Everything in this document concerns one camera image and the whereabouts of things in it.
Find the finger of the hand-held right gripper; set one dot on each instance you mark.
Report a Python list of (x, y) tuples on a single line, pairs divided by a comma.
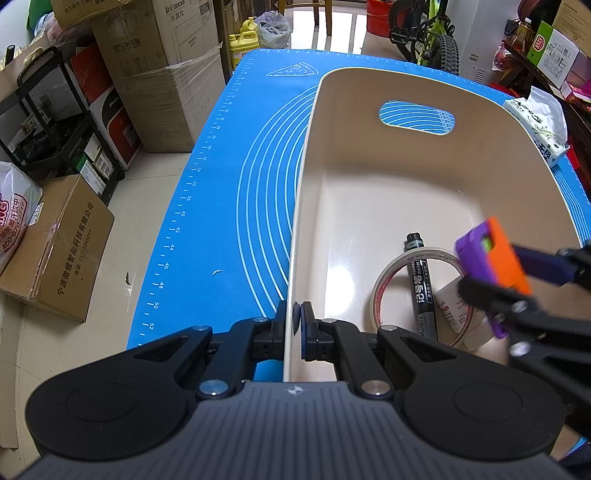
[(545, 332), (535, 263)]

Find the white tissue pack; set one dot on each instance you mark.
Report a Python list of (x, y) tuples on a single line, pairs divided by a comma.
[(542, 124)]

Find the white pill bottle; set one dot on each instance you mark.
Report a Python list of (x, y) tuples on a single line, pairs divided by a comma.
[(450, 304)]

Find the small drink bottle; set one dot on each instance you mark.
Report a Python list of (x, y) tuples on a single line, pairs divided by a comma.
[(524, 32)]

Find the grey plastic bag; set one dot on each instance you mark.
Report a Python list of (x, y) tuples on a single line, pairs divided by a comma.
[(272, 30)]

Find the black metal shelf rack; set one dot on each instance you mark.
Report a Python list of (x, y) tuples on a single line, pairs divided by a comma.
[(27, 124)]

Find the cardboard box with black print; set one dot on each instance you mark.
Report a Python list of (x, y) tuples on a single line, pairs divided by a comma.
[(60, 244)]

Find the yellow plastic jug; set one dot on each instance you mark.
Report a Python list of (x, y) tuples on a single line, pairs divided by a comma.
[(244, 44)]

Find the large plain cardboard box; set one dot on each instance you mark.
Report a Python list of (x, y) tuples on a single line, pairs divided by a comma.
[(152, 37)]

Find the green and white carton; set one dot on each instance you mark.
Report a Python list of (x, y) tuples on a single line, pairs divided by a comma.
[(554, 55)]

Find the white plastic bag red print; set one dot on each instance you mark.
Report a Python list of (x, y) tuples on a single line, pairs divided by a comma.
[(16, 212)]

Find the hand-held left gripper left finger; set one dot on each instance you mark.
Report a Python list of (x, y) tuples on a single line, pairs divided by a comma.
[(279, 330)]

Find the wooden chair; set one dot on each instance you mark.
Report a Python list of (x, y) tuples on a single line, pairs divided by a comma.
[(330, 16)]

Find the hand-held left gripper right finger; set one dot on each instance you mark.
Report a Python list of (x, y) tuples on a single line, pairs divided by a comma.
[(304, 323)]

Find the blue silicone baking mat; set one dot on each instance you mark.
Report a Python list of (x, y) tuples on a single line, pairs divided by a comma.
[(231, 184)]

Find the red bucket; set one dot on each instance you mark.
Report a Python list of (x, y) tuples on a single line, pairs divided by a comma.
[(379, 18)]

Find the beige plastic storage basket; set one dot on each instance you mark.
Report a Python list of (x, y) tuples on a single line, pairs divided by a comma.
[(369, 194)]

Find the black marker pen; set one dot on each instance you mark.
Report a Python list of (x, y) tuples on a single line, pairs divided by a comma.
[(421, 286)]

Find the dark wooden side table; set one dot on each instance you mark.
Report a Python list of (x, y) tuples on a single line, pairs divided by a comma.
[(577, 120)]

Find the purple and orange plastic block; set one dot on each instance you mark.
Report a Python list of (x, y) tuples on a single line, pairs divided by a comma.
[(498, 258)]

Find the plastic-wrapped cardboard box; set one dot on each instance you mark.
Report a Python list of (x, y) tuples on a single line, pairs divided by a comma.
[(175, 110)]

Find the green and black bicycle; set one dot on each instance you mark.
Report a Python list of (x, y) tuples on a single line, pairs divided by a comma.
[(434, 37)]

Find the red and white appliance box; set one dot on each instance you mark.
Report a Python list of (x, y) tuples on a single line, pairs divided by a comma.
[(111, 115)]

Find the white refrigerator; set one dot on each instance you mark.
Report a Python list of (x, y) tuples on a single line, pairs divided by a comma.
[(485, 41)]

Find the clear tape roll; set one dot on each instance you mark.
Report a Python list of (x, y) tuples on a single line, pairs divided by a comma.
[(383, 286)]

